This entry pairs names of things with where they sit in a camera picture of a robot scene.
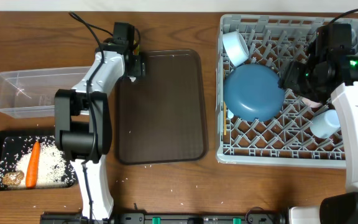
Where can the orange carrot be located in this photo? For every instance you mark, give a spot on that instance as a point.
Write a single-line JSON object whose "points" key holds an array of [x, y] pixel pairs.
{"points": [[33, 166]]}

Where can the light blue cup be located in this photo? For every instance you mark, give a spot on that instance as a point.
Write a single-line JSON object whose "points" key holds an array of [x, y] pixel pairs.
{"points": [[325, 124]]}

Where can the light blue rice bowl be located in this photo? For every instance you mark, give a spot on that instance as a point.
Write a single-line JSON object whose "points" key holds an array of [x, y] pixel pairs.
{"points": [[236, 48]]}

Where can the grey dishwasher rack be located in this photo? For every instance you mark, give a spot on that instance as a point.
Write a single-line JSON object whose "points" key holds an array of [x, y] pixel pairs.
{"points": [[285, 139]]}

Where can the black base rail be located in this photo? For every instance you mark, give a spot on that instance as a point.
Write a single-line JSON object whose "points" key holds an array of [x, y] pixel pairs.
{"points": [[255, 217]]}

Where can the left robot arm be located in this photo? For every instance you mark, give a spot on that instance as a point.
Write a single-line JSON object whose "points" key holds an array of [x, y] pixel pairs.
{"points": [[83, 129]]}

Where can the wooden chopstick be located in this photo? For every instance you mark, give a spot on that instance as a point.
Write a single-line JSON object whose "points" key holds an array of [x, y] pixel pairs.
{"points": [[224, 119]]}

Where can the brown food scrap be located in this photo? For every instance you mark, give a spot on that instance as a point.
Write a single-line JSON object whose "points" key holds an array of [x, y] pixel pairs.
{"points": [[13, 178]]}

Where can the light blue plastic spoon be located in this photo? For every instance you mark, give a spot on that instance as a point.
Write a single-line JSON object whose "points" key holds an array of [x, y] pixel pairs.
{"points": [[230, 115]]}

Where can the dark brown serving tray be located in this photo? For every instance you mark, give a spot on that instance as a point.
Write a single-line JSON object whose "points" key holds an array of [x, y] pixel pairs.
{"points": [[160, 117]]}

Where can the silver foil wrapper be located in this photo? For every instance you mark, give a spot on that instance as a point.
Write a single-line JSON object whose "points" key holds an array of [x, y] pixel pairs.
{"points": [[136, 48]]}

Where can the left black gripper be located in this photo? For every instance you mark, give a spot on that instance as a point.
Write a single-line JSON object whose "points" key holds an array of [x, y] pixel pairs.
{"points": [[137, 65]]}

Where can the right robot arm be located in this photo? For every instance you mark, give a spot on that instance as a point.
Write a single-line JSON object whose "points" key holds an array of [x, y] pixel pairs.
{"points": [[331, 73]]}

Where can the spilled white rice pile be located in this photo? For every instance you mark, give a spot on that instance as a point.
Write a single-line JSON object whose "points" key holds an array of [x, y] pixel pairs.
{"points": [[54, 171]]}

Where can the clear plastic bin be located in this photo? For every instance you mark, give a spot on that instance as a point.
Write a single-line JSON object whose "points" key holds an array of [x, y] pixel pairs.
{"points": [[30, 93]]}

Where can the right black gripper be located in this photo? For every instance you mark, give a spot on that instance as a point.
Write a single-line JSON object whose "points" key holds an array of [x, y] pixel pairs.
{"points": [[288, 79]]}

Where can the dark blue plate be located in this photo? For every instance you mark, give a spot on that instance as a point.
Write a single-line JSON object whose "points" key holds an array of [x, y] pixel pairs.
{"points": [[251, 92]]}

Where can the pink cup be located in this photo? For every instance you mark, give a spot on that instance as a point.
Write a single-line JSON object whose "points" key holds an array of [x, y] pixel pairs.
{"points": [[311, 104]]}

